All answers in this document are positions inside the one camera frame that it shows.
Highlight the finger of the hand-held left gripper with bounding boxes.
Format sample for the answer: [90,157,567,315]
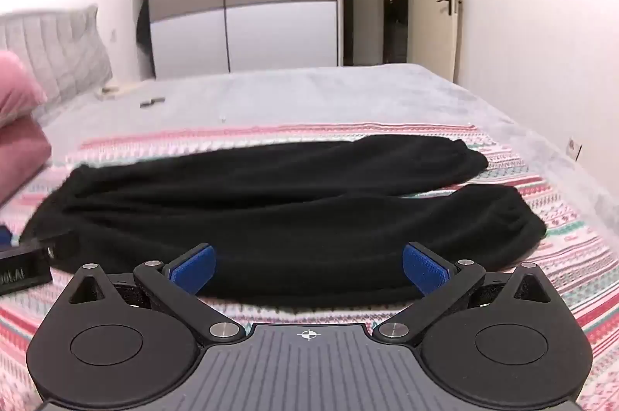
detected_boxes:
[19,232,80,269]

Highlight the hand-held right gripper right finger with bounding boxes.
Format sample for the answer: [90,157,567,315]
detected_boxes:
[372,242,552,341]

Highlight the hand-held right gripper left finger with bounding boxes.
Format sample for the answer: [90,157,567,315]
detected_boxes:
[68,243,245,341]

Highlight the black pants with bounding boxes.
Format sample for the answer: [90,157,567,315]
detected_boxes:
[19,136,548,310]

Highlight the striped pink patterned blanket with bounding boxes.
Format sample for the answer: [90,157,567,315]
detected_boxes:
[0,123,619,411]

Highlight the grey padded headboard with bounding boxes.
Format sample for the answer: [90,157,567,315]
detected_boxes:
[0,4,114,126]

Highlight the grey bed sheet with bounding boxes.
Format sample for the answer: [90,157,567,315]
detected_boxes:
[29,63,619,247]

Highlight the dark hanging clothing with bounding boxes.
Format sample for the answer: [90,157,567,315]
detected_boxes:
[135,0,154,54]

